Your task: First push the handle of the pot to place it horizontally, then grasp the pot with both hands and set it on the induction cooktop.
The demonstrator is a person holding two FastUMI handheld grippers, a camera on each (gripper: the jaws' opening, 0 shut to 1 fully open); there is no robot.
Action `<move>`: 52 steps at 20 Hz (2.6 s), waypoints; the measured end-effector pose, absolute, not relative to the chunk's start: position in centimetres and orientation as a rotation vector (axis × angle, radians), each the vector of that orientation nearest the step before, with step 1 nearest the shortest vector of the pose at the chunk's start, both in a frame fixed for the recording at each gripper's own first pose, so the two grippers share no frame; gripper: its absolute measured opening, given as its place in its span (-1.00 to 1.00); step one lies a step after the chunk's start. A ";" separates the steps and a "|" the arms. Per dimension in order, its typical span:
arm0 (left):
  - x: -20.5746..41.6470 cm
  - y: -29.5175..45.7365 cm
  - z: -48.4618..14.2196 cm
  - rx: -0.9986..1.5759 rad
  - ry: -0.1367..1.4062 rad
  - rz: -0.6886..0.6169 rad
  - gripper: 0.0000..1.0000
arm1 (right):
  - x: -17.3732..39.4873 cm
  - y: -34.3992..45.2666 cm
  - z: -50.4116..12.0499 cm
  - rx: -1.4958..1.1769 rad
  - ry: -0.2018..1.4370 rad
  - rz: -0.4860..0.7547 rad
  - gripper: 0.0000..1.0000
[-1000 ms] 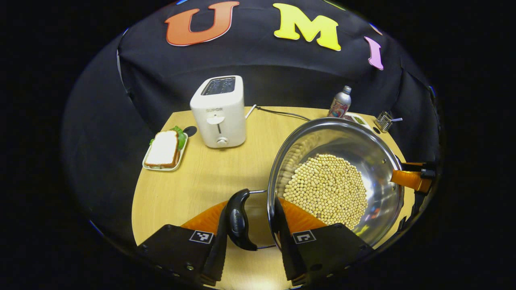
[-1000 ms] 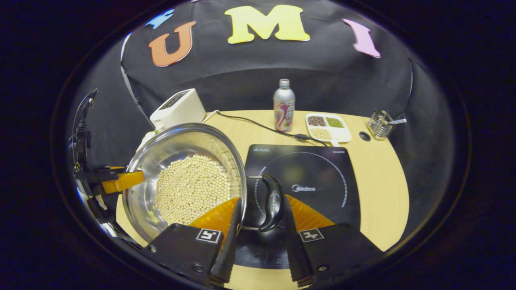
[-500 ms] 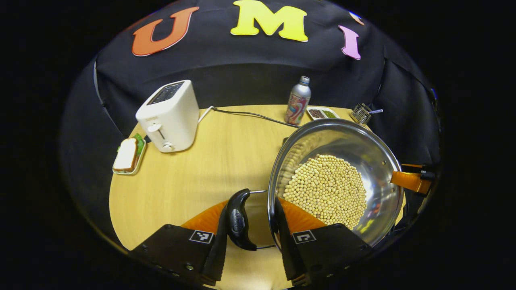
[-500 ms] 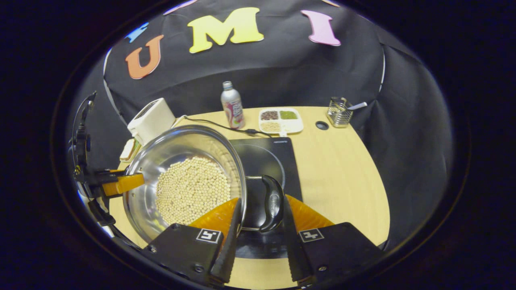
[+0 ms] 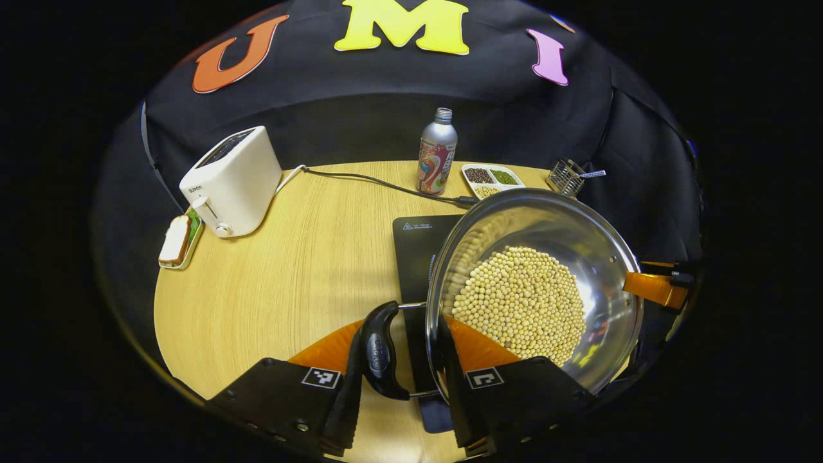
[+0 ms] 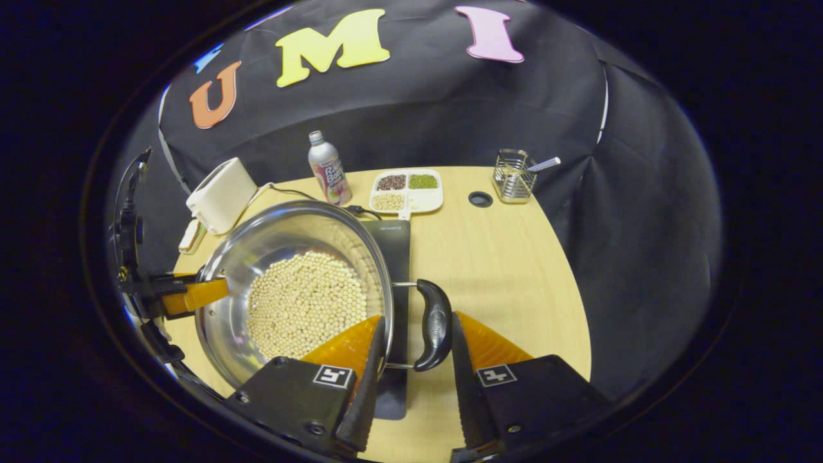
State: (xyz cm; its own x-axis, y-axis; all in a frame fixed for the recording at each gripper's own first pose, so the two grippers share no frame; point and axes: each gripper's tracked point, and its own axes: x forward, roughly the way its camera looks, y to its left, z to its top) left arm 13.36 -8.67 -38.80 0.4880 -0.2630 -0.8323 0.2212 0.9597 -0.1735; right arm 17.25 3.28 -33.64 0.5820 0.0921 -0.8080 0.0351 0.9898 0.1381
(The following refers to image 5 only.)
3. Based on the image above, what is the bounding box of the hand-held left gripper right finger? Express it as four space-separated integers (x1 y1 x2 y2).
437 315 599 458

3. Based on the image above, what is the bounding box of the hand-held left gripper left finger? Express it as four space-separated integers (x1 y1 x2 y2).
206 318 365 458

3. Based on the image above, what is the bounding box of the pile of yellow soybeans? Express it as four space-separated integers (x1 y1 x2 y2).
452 246 587 367

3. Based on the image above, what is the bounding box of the stainless steel pot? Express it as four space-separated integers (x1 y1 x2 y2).
359 188 644 403

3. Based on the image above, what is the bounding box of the black induction cooktop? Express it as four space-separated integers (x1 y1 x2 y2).
392 214 465 435

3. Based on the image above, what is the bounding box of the white divided bean dish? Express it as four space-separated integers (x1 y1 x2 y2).
461 163 526 200

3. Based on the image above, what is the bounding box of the white bread sandwich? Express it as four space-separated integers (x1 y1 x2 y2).
159 214 192 266

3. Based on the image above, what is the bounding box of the white toaster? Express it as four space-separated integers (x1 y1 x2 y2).
179 125 284 239

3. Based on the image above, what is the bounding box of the silver printed drink bottle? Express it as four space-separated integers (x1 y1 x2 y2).
416 107 458 196

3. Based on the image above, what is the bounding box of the small metal wire basket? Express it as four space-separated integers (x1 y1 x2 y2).
547 158 606 197

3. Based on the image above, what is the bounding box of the white toaster cable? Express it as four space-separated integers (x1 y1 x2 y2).
275 165 308 195

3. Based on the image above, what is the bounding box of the black power cable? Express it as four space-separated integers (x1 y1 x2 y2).
303 167 480 208

